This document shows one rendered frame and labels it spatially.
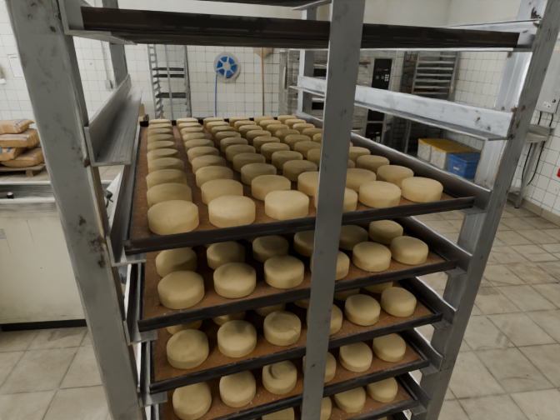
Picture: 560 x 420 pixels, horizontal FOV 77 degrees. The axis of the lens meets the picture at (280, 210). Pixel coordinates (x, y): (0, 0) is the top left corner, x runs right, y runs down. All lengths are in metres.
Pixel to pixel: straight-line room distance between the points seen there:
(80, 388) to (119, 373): 1.93
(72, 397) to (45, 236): 0.87
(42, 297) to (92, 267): 2.28
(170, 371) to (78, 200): 0.25
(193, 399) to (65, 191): 0.33
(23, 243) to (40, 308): 0.46
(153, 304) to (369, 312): 0.29
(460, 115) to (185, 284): 0.40
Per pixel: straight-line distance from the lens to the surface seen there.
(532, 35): 0.47
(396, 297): 0.56
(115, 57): 0.90
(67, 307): 2.61
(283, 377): 0.55
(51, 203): 2.28
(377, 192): 0.43
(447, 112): 0.53
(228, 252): 0.46
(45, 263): 2.47
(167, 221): 0.35
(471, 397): 2.36
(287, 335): 0.48
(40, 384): 2.47
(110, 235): 0.33
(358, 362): 0.58
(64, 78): 0.29
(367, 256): 0.47
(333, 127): 0.34
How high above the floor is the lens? 1.66
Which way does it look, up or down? 24 degrees down
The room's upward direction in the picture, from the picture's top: 2 degrees clockwise
